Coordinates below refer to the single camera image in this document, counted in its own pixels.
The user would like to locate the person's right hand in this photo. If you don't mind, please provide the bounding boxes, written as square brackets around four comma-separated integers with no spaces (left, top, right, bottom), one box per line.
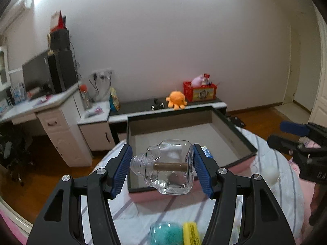
[310,182,327,217]

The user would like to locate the white door frame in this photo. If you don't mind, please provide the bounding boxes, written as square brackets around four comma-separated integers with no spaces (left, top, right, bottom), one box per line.
[308,5,327,128]

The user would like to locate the white desk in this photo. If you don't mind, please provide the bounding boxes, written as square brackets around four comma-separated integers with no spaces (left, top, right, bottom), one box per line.
[0,83,93,167]

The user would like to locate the pink box with black rim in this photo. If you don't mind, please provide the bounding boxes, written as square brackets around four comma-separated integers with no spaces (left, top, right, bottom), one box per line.
[127,105,257,205]

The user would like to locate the pink plush toy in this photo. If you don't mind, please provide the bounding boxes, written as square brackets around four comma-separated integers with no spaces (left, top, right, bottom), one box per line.
[191,75,205,87]

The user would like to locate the white air conditioner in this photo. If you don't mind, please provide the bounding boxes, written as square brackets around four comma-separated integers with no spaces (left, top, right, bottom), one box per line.
[0,0,35,31]

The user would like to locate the black monitor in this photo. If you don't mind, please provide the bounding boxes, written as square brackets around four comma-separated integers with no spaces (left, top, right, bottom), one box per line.
[22,50,55,95]

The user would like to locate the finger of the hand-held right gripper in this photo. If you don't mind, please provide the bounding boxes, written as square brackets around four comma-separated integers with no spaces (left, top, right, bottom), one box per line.
[280,121,310,136]
[267,135,303,157]

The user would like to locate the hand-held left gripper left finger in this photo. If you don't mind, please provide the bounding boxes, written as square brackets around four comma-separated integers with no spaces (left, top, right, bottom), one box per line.
[27,144,133,245]

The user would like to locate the teal plastic cup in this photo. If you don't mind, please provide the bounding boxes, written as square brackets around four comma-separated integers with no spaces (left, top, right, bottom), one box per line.
[149,222,184,245]

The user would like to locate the white wall socket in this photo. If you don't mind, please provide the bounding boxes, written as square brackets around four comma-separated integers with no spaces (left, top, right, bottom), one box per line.
[91,68,113,80]

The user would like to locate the red paper bag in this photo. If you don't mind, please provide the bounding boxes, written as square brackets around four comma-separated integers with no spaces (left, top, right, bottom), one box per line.
[51,10,67,31]

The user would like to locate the pink packet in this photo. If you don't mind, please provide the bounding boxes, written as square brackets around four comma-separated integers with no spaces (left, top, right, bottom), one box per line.
[85,106,104,118]

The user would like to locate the cream door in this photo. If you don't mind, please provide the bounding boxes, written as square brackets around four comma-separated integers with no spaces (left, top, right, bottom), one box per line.
[282,23,302,105]

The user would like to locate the black item on floor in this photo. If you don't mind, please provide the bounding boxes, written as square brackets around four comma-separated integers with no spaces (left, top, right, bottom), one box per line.
[228,116,246,128]

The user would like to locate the yellow highlighter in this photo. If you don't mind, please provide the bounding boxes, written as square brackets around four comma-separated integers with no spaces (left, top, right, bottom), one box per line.
[183,222,202,245]

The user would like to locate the red printed crate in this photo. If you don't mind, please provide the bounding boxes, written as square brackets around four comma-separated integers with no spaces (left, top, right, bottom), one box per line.
[183,81,217,102]

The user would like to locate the black chair with clothes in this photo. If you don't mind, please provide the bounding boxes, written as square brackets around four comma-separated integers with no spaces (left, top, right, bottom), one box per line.
[0,125,34,187]

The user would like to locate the colourful snack bag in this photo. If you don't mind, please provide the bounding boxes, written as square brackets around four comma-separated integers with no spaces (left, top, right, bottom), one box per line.
[109,87,120,112]

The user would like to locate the clear glass bottle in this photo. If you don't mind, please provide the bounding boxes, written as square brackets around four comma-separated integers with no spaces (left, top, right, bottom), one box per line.
[130,139,197,196]

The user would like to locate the bottle with red cap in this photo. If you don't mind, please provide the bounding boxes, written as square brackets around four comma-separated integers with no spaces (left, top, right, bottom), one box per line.
[79,84,93,109]

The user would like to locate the white ball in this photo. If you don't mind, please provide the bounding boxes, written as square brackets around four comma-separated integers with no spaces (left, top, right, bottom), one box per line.
[264,167,280,185]

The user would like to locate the low cabinet with dark top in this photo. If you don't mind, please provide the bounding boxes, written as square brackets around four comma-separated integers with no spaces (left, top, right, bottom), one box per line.
[109,97,228,134]

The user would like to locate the small white cabinet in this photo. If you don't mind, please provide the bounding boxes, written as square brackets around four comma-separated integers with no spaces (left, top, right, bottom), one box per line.
[78,101,116,156]

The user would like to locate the pink pillow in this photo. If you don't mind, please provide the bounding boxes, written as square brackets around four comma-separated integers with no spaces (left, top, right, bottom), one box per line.
[289,135,327,245]

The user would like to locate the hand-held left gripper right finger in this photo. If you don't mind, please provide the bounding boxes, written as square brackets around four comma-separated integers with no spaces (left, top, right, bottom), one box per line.
[193,144,295,245]

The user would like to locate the black computer tower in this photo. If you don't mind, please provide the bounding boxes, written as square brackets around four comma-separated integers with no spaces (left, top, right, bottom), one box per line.
[47,48,78,94]

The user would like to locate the black cable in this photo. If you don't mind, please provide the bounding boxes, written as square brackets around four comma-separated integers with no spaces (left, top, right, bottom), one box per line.
[88,73,101,100]

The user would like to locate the orange octopus plush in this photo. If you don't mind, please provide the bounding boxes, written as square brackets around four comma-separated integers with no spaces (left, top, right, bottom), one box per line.
[166,90,188,111]

